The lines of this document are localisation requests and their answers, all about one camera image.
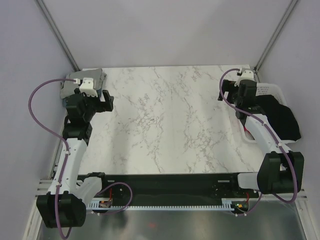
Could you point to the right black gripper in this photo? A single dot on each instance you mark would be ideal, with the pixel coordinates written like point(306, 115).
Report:
point(229, 86)

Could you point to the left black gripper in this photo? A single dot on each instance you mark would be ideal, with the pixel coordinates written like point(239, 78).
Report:
point(107, 106)

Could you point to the black t shirt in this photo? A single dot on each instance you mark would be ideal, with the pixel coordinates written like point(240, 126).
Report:
point(280, 117)

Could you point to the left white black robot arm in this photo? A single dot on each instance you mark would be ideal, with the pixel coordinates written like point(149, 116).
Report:
point(65, 203)

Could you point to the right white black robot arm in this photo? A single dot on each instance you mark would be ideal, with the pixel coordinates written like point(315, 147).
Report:
point(261, 109)

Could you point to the folded blue t shirt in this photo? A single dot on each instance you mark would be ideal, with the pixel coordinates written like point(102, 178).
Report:
point(64, 100)

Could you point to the white plastic basket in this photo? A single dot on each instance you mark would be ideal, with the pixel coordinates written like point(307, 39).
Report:
point(264, 89)

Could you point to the folded grey t shirt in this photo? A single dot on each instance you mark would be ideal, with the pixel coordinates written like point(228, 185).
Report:
point(98, 76)

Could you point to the pink t shirt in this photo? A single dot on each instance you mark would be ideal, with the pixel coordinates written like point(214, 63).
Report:
point(247, 133)

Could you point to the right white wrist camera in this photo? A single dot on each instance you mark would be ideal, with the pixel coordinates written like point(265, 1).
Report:
point(245, 74)

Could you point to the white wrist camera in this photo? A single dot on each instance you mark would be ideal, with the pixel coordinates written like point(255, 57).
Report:
point(245, 74)
point(86, 86)

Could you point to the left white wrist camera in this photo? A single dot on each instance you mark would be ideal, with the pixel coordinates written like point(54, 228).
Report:
point(86, 86)

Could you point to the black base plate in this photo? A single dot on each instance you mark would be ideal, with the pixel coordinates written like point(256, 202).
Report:
point(170, 188)

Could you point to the aluminium frame rail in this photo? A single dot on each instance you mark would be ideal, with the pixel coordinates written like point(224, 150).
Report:
point(44, 185)

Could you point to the right aluminium corner post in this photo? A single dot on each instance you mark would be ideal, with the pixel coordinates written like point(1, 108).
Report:
point(281, 24)

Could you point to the aluminium corner post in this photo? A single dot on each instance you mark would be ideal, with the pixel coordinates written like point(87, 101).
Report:
point(281, 24)
point(57, 33)

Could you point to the white slotted cable duct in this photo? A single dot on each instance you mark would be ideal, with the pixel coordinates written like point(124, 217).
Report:
point(104, 205)

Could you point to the left aluminium corner post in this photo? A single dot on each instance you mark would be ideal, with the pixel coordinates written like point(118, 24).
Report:
point(57, 33)

